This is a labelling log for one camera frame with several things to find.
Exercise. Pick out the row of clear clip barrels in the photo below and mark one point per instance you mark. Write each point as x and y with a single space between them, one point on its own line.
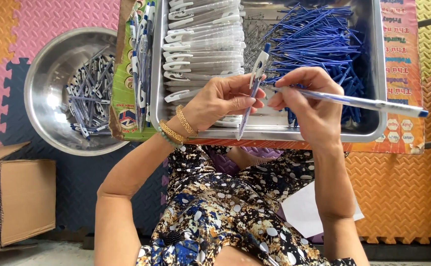
204 40

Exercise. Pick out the person's bare foot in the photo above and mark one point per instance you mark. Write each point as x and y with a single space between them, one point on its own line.
246 159

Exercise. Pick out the steel tray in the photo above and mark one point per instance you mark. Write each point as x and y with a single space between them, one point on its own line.
377 74

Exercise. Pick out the clear pen barrel white clip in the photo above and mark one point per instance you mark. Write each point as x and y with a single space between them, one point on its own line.
261 61

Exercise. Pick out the heap of metal springs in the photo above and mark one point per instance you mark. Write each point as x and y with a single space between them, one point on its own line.
254 44

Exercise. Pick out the white paper sheet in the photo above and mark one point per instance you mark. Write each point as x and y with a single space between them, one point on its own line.
304 214

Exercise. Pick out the green cardboard carton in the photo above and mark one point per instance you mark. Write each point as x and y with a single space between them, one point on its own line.
121 85

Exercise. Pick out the heap of blue pen refills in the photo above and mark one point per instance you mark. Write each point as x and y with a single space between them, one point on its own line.
311 40

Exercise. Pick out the clear pen with blue cap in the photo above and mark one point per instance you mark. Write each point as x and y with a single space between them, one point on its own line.
367 102

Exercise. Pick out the person's right hand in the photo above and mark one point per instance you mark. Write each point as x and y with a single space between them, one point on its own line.
319 107

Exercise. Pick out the black beaded brooch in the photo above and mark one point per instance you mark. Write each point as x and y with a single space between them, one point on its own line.
173 237

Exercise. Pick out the heap of finished pens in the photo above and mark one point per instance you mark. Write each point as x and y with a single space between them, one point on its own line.
91 96

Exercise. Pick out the bundle of assembled pens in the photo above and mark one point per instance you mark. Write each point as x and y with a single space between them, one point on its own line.
141 74

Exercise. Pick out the person's patterned dress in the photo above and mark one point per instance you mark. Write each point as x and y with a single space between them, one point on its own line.
219 207

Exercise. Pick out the steel bowl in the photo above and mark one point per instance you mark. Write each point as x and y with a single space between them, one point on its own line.
49 85

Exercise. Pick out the person's left hand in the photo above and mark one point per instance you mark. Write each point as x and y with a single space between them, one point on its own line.
215 101

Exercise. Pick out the colourful printed board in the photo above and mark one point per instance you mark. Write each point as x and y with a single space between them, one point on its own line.
404 74

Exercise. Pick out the brown cardboard box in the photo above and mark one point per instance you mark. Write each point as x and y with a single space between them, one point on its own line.
27 199

